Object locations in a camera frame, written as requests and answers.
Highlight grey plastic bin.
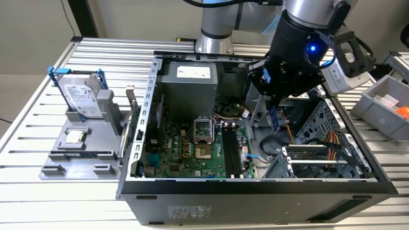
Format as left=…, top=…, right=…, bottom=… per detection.
left=349, top=74, right=409, bottom=142

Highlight orange yellow red wire bundle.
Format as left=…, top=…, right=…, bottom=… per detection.
left=324, top=130, right=341, bottom=168

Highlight thin orange wire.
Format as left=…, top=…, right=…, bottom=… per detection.
left=285, top=121, right=293, bottom=145

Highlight black frame post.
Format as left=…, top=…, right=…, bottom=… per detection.
left=66, top=0, right=100, bottom=38

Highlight metal disk bay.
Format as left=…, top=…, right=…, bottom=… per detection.
left=265, top=143, right=363, bottom=179

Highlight black looped cable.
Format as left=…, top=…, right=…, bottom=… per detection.
left=259, top=133, right=284, bottom=163

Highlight grey parts rack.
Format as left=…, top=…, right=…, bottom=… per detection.
left=39, top=90, right=130, bottom=181

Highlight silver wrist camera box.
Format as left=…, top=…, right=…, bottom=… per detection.
left=320, top=59, right=376, bottom=94

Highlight black camera bracket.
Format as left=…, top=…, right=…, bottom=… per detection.
left=331, top=31, right=377, bottom=79

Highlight blue disk carrier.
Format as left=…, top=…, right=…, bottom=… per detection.
left=47, top=67, right=110, bottom=122

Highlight RAM stick black chips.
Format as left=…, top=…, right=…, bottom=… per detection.
left=269, top=105, right=283, bottom=135
left=63, top=152, right=100, bottom=159

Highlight graphics card metal bracket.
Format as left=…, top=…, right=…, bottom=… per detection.
left=119, top=84, right=143, bottom=168

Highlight CPU socket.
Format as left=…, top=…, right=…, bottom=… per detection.
left=195, top=143, right=213, bottom=161

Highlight silver CPU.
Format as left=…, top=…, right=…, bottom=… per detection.
left=63, top=130, right=87, bottom=144

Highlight green motherboard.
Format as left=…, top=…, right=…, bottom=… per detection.
left=140, top=119, right=256, bottom=179

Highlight grey Dell power supply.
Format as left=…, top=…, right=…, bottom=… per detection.
left=156, top=61, right=220, bottom=120

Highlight metal socket cover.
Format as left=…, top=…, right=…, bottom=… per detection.
left=194, top=115, right=215, bottom=142

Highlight metal slat side table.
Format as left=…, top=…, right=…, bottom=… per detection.
left=381, top=51, right=409, bottom=83

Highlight metal drive cage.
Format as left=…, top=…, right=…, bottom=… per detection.
left=245, top=81, right=324, bottom=125

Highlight silver hard disk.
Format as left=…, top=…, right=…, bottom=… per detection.
left=58, top=76, right=107, bottom=119

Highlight black PC case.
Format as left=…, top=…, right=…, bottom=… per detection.
left=115, top=50, right=399, bottom=226

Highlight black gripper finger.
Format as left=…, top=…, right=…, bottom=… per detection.
left=271, top=59, right=324, bottom=106
left=248, top=61, right=276, bottom=106

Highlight orange ball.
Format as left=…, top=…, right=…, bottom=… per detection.
left=395, top=106, right=409, bottom=119

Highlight white block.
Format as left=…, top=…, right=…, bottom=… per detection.
left=373, top=94, right=399, bottom=107

